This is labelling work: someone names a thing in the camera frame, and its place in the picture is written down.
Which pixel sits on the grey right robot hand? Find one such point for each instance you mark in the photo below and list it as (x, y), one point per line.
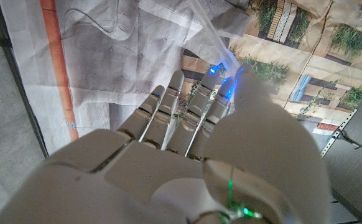
(168, 180)

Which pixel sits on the clear plastic pipette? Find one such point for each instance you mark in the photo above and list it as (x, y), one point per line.
(213, 34)

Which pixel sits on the printed fabric backdrop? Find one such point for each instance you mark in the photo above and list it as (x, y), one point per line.
(122, 62)

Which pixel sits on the black backdrop stand pole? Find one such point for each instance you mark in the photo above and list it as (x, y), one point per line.
(16, 77)

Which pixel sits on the slotted metal upright rail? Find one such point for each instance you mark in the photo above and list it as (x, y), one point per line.
(336, 137)

